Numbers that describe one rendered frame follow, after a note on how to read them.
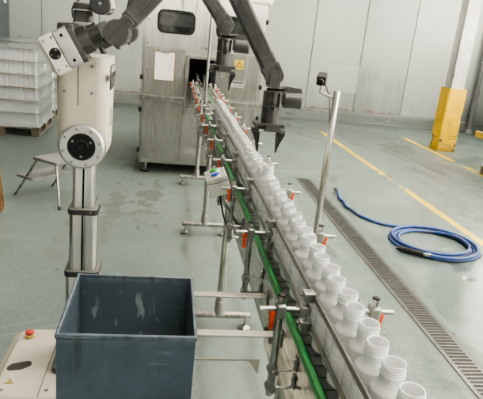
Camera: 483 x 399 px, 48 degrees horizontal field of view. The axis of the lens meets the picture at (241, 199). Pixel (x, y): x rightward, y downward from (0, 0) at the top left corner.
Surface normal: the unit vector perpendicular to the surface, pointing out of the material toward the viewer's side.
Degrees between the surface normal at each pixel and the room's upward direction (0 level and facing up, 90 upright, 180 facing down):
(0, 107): 90
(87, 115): 101
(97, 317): 90
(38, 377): 0
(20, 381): 0
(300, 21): 90
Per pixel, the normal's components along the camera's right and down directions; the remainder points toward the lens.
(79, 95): 0.12, 0.30
